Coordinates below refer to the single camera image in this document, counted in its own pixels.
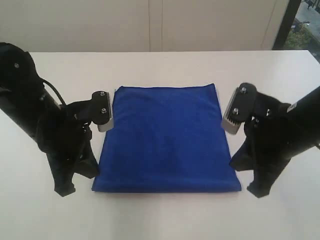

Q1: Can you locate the blue towel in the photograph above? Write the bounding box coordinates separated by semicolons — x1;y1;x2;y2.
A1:
92;83;242;193

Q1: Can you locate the window with dark frame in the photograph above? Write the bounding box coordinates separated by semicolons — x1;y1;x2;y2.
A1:
272;0;320;62

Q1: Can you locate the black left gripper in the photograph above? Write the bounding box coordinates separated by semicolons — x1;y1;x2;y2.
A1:
32;99;99;197

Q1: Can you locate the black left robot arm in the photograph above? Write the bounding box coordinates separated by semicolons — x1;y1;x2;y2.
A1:
0;42;100;197

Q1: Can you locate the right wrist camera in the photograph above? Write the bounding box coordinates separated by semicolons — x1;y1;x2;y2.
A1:
221;82;258;135

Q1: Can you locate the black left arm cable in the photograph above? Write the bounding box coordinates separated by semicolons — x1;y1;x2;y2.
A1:
39;78;68;108

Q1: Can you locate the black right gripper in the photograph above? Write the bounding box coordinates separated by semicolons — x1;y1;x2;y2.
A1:
229;92;290;198

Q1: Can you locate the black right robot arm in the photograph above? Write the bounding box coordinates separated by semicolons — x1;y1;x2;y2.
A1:
221;82;320;198

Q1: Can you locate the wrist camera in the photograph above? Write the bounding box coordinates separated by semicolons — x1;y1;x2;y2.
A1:
221;82;258;135
90;91;114;133

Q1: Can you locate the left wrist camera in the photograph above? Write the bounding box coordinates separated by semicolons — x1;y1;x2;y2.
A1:
90;91;114;133

